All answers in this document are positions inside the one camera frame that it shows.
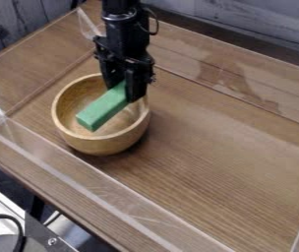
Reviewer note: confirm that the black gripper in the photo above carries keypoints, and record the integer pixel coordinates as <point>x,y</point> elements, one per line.
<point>135,69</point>

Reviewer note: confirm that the green rectangular block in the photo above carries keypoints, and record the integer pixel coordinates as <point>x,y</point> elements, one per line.
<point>101,109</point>

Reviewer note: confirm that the brown wooden bowl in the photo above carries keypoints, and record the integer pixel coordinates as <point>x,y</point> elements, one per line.
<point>117,134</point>

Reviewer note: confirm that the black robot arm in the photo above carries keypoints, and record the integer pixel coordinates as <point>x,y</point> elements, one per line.
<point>121,53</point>

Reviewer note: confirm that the clear acrylic barrier wall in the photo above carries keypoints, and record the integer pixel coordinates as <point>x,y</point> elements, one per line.
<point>208,183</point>

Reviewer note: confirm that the grey metal bracket with screw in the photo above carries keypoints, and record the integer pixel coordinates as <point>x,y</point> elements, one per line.
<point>41,240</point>

